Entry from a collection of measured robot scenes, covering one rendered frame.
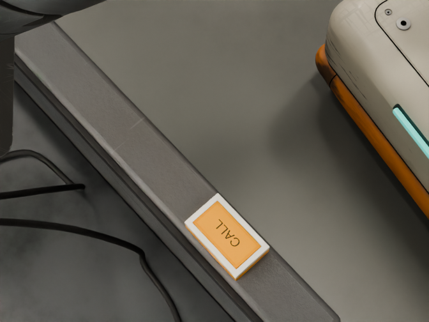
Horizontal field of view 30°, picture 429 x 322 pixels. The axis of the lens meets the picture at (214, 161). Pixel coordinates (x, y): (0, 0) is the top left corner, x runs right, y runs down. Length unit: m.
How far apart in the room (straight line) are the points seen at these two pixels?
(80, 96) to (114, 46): 1.12
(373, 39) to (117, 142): 0.87
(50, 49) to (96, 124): 0.07
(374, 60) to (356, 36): 0.05
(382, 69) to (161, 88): 0.49
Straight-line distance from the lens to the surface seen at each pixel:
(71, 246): 0.67
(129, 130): 0.56
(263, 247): 0.52
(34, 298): 0.67
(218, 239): 0.52
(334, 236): 1.53
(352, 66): 1.41
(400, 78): 1.35
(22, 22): 0.18
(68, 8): 0.18
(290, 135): 1.59
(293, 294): 0.52
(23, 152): 0.70
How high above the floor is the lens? 1.46
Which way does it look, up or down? 69 degrees down
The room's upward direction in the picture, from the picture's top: 6 degrees counter-clockwise
